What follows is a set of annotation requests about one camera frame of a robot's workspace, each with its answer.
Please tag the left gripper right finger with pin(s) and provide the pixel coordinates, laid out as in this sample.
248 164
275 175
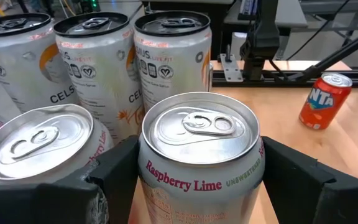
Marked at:
322 202

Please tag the red soda can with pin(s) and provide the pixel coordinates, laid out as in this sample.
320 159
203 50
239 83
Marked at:
322 105

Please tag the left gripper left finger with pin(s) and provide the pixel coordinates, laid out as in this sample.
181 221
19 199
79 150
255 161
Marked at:
57 205

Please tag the grey metal bracket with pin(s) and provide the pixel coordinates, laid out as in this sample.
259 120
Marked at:
231 68

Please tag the black computer green lights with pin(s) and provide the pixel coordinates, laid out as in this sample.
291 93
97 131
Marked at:
93 4

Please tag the black aluminium rig frame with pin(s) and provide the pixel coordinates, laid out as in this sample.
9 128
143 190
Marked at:
291 79

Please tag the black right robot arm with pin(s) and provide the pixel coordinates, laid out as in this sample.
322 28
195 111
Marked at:
261 37

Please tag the white Celsius can black lid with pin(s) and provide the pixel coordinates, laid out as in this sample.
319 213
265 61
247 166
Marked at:
20 68
101 77
172 62

